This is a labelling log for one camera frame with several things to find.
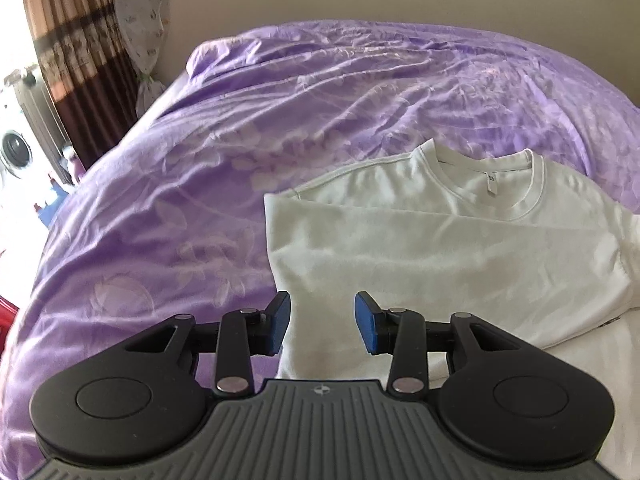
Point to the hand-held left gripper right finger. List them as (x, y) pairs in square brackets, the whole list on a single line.
[(366, 322)]

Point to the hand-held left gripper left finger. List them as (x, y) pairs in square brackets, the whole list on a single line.
[(278, 322)]

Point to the white t-shirt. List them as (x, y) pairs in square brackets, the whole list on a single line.
[(425, 240)]

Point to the purple floral blanket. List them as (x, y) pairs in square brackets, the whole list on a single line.
[(175, 185)]

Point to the white bed sheet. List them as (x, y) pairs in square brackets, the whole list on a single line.
[(600, 390)]

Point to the red object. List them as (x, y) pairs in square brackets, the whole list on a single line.
[(6, 325)]

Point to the white washing machine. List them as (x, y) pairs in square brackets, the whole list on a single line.
[(15, 150)]

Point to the brown striped curtain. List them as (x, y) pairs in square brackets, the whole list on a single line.
[(75, 60)]

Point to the white patterned cushion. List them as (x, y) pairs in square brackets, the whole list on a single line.
[(140, 20)]

